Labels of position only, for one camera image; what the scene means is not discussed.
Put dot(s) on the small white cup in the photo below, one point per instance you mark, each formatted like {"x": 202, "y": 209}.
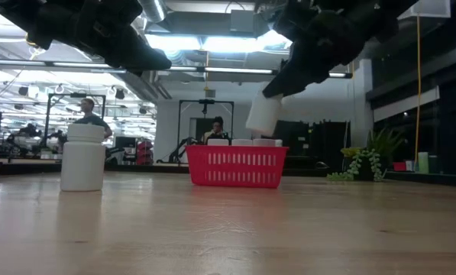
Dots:
{"x": 279, "y": 143}

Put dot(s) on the red plastic slotted basket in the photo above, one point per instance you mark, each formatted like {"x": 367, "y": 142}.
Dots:
{"x": 237, "y": 166}

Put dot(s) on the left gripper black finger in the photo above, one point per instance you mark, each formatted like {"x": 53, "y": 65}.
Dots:
{"x": 140, "y": 57}

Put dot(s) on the grey ceiling unit box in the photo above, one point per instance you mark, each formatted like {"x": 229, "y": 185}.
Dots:
{"x": 243, "y": 21}

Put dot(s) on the light green cup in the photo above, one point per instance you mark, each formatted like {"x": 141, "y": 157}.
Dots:
{"x": 423, "y": 162}

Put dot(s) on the small white box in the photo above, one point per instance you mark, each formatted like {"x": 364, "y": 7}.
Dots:
{"x": 409, "y": 165}

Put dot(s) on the silver ceiling duct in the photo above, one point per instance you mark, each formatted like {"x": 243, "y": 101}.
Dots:
{"x": 157, "y": 9}

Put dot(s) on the long overhead light bar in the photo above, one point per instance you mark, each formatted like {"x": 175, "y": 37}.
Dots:
{"x": 235, "y": 70}

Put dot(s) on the red tray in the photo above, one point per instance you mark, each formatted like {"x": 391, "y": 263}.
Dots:
{"x": 399, "y": 166}

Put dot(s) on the person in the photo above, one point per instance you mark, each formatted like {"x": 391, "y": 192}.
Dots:
{"x": 217, "y": 126}
{"x": 88, "y": 107}

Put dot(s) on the black metal frame stand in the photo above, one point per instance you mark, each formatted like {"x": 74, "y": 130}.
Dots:
{"x": 97, "y": 95}
{"x": 206, "y": 101}

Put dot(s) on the dark green cup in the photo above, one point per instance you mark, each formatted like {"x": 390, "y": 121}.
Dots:
{"x": 433, "y": 164}

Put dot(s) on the green potted plant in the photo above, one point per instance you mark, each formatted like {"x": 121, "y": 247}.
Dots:
{"x": 365, "y": 160}

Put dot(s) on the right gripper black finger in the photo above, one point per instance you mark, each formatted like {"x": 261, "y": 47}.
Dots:
{"x": 292, "y": 82}

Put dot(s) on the black background robot arm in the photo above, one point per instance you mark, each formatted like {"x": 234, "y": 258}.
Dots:
{"x": 182, "y": 147}

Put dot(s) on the black cabinet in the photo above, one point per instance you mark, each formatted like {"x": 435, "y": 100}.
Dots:
{"x": 327, "y": 141}

